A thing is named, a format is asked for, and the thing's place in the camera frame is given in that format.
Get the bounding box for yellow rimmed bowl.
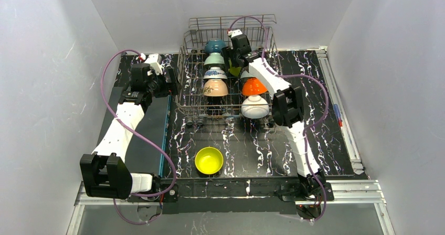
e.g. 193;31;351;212
195;146;225;177

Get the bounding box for tan interior dark bowl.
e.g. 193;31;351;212
204;38;227;54

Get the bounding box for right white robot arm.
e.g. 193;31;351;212
222;29;321;179

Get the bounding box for pale green shallow bowl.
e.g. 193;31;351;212
240;71;254;80

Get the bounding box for blue floral bowl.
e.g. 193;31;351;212
203;67;227;80

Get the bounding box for grey mat blue edge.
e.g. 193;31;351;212
91;86;171;180

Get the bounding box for blue red marker pen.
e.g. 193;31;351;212
333;104;343;127

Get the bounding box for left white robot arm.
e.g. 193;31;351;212
80;63;180;199

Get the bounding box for grey wire dish rack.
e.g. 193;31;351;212
175;14;282;124

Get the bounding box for white ribbed bowl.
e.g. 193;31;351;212
241;95;269;119

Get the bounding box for white square bowl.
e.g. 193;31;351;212
229;65;242;77

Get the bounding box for orange striped bowl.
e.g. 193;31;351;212
242;78;268;96

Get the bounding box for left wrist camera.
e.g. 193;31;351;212
144;54;164;75

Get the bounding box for cream white round bowl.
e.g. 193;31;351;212
203;79;228;97

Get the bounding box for green celadon bowl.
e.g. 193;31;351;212
204;52;225;66

